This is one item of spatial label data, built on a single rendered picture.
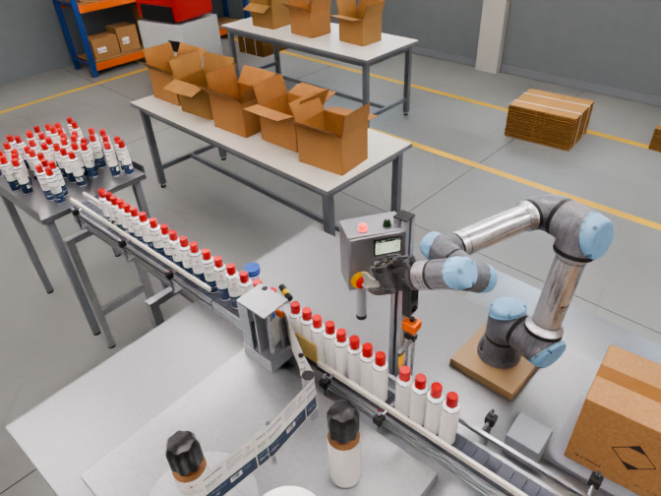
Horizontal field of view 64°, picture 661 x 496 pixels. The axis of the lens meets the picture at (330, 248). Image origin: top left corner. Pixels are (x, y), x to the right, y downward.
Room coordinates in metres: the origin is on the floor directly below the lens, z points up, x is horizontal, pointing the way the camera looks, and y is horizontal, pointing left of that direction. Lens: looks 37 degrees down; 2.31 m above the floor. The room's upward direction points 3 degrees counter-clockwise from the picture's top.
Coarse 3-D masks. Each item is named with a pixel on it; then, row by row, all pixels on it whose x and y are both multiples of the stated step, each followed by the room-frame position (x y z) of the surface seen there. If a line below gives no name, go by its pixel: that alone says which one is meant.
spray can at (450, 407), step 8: (448, 400) 0.93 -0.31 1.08; (456, 400) 0.92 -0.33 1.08; (448, 408) 0.92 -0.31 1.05; (456, 408) 0.92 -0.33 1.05; (448, 416) 0.91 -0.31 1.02; (456, 416) 0.91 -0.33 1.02; (440, 424) 0.93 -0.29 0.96; (448, 424) 0.91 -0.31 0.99; (456, 424) 0.92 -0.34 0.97; (440, 432) 0.93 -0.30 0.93; (448, 432) 0.91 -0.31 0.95; (448, 440) 0.91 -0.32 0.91
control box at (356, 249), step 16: (352, 224) 1.23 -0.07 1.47; (368, 224) 1.23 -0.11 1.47; (352, 240) 1.17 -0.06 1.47; (368, 240) 1.17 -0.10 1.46; (352, 256) 1.17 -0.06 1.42; (368, 256) 1.17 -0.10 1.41; (384, 256) 1.18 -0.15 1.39; (352, 272) 1.17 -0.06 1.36; (368, 272) 1.18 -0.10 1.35; (352, 288) 1.16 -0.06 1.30
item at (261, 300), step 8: (256, 288) 1.37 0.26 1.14; (264, 288) 1.36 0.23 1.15; (248, 296) 1.33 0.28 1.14; (256, 296) 1.33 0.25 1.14; (264, 296) 1.32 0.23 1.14; (272, 296) 1.32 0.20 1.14; (280, 296) 1.32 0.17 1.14; (248, 304) 1.29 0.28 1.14; (256, 304) 1.29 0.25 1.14; (264, 304) 1.29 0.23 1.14; (272, 304) 1.28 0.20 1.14; (280, 304) 1.28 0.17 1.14; (256, 312) 1.25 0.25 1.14; (264, 312) 1.25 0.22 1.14; (272, 312) 1.25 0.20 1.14
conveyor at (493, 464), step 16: (224, 304) 1.59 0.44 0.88; (320, 368) 1.23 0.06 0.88; (368, 400) 1.09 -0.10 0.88; (416, 432) 0.96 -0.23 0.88; (464, 448) 0.90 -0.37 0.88; (480, 448) 0.90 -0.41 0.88; (464, 464) 0.85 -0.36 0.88; (480, 464) 0.85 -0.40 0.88; (496, 464) 0.84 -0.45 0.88; (512, 480) 0.79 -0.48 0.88; (528, 480) 0.79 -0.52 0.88
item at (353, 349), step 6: (354, 336) 1.18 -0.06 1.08; (354, 342) 1.15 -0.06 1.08; (348, 348) 1.16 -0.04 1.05; (354, 348) 1.15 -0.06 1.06; (360, 348) 1.16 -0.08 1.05; (348, 354) 1.16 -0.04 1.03; (354, 354) 1.15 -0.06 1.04; (348, 360) 1.16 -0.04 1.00; (354, 360) 1.15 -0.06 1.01; (348, 366) 1.16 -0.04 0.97; (354, 366) 1.15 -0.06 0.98; (348, 372) 1.16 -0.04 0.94; (354, 372) 1.15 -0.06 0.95; (348, 378) 1.16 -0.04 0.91; (354, 378) 1.15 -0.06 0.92
